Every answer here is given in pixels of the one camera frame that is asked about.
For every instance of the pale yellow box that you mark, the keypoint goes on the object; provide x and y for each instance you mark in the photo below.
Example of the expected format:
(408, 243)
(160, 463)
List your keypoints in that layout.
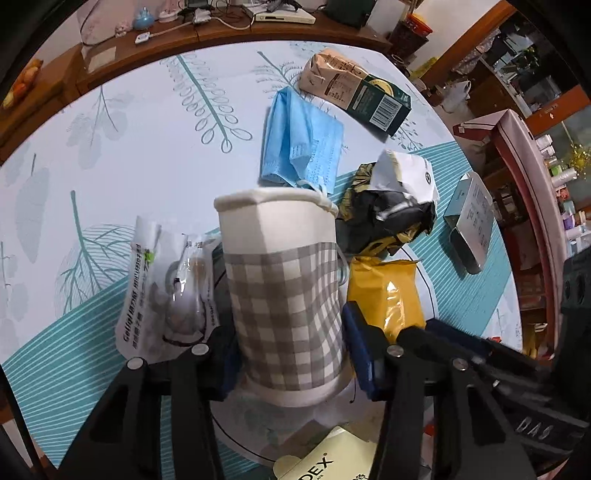
(340, 456)

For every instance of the blue round ornament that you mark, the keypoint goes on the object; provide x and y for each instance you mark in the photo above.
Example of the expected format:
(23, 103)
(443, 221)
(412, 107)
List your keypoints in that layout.
(143, 19)

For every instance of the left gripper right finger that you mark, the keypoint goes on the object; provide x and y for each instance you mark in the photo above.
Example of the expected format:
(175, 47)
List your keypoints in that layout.
(473, 439)

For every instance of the grey checkered paper cup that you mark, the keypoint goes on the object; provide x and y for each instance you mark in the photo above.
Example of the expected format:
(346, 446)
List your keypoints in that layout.
(287, 280)

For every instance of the silver medicine box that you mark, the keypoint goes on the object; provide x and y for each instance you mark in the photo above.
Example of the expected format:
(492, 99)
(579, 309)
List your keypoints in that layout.
(469, 215)

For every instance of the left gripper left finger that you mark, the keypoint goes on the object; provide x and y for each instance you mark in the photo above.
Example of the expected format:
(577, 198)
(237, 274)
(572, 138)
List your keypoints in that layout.
(120, 439)

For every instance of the leaf pattern tablecloth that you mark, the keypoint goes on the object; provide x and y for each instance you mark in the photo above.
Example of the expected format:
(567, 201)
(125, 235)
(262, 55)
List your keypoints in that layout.
(163, 141)

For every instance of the green beige drink carton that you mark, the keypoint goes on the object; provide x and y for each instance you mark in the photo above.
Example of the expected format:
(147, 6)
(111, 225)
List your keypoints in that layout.
(371, 100)

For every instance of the clear plastic blister packaging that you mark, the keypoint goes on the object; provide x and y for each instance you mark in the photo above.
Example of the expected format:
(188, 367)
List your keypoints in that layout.
(169, 302)

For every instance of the black white wrapper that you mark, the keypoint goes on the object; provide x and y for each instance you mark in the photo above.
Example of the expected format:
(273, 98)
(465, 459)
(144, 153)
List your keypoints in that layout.
(388, 204)

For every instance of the white set-top box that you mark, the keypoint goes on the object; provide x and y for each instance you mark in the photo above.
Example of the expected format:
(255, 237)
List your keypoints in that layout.
(283, 14)

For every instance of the wooden tv sideboard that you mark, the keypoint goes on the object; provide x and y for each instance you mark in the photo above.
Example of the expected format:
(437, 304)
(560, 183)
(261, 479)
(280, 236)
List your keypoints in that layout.
(73, 74)

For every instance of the yellow snack packet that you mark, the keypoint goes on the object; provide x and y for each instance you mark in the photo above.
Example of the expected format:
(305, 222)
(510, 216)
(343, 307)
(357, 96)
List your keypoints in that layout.
(386, 293)

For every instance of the blue face mask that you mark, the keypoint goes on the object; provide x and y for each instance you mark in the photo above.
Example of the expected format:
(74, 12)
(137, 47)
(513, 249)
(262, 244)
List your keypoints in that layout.
(302, 144)

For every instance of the fruit bowl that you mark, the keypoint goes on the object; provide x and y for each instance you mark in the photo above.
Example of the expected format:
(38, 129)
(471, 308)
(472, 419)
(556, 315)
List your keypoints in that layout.
(23, 84)

